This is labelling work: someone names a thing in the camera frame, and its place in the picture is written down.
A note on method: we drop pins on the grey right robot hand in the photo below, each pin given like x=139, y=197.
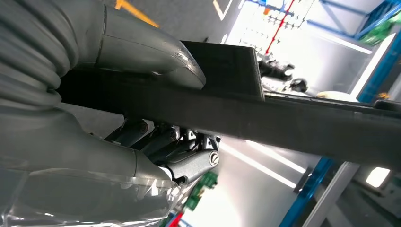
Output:
x=62, y=150

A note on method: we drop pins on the blue metal rack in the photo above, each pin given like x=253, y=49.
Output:
x=308, y=188

